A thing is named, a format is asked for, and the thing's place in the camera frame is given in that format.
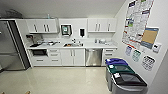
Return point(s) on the stainless steel dishwasher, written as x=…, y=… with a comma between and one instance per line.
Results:
x=93, y=57

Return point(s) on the white base cabinet with doors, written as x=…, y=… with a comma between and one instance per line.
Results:
x=71, y=57

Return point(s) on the flat black tray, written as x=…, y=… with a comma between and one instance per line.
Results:
x=35, y=45

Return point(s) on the white drawer cabinet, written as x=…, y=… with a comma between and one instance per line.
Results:
x=109, y=53

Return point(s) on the black built-in microwave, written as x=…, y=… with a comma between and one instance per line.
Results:
x=39, y=52

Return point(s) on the stainless steel refrigerator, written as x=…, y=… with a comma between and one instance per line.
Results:
x=13, y=46

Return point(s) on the steel paper towel dispenser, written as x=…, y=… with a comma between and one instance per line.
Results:
x=66, y=30

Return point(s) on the small white wall box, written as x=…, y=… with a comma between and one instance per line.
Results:
x=157, y=47

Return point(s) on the green bin sign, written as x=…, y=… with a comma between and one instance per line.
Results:
x=136, y=55

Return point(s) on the dish soap bottle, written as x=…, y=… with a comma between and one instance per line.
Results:
x=96, y=40

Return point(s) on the grey trash bin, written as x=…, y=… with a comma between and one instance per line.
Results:
x=130, y=80

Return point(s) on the green recycling bin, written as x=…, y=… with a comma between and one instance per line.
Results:
x=121, y=69

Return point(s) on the steel kitchen sink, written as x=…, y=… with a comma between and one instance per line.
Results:
x=68, y=45

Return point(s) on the chrome faucet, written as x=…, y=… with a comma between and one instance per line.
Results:
x=74, y=41

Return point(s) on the orange and blue notice board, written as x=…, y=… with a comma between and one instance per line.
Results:
x=150, y=37

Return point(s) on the bulletin board with papers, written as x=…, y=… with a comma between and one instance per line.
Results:
x=136, y=20

